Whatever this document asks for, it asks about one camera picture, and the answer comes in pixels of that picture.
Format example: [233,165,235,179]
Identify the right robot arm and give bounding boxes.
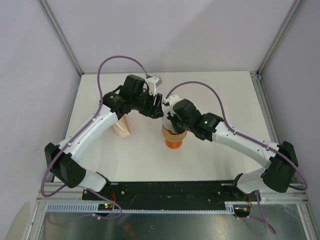
[163,95,298,201]

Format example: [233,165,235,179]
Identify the aluminium side rail right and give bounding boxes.
[249,71,282,144]

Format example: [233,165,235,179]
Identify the grey slotted cable duct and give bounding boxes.
[46,202,235,214]

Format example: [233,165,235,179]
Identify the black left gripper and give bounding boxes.
[131,87,163,119]

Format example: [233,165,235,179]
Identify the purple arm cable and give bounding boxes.
[41,55,152,198]
[166,81,309,191]

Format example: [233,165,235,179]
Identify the aluminium frame post left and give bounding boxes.
[37,0,84,77]

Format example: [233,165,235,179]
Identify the aluminium front frame rail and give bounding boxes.
[36,182,84,201]

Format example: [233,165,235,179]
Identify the aluminium frame post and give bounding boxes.
[256,0,306,76]
[37,0,84,77]

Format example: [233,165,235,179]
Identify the orange glass coffee carafe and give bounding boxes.
[165,139,183,149]

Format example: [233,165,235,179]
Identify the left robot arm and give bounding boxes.
[44,74,164,200]

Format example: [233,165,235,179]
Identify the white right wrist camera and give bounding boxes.
[162,94,181,113]

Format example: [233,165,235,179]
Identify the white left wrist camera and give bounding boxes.
[145,76,162,96]

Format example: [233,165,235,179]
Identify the aluminium frame post right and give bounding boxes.
[256,0,306,76]

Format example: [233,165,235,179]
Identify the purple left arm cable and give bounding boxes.
[41,55,152,198]

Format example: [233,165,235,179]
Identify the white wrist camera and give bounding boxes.
[145,76,162,96]
[162,94,181,113]

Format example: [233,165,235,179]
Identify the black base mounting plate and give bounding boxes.
[81,179,253,208]

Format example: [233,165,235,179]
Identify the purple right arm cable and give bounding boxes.
[166,81,309,191]

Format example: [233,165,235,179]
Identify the clear pink glass dripper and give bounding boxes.
[161,117,187,139]

